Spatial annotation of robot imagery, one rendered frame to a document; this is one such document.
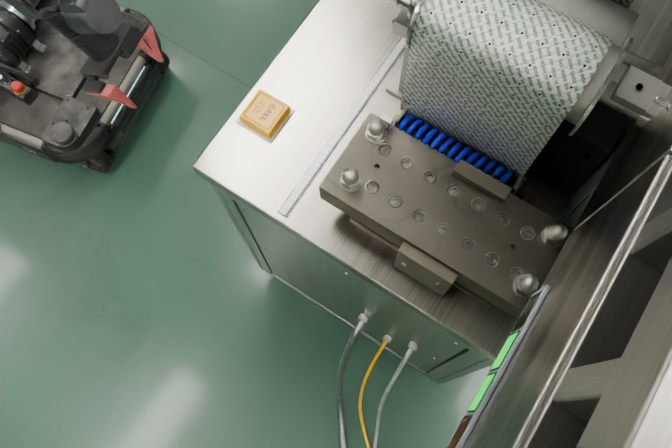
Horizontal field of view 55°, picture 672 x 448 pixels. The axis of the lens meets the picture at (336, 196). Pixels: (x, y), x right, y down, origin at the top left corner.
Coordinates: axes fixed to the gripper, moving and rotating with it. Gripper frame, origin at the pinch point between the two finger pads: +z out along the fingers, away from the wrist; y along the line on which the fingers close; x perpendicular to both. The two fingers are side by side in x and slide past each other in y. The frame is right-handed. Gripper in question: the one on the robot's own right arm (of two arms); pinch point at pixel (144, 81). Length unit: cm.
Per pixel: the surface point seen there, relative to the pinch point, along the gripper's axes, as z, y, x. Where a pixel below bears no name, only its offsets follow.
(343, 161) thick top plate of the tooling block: 19.7, 0.1, -31.3
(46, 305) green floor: 68, -43, 93
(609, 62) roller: 10, 15, -71
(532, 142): 23, 10, -60
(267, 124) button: 20.1, 5.4, -10.6
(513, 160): 30, 10, -55
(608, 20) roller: 16, 27, -67
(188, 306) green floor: 88, -26, 57
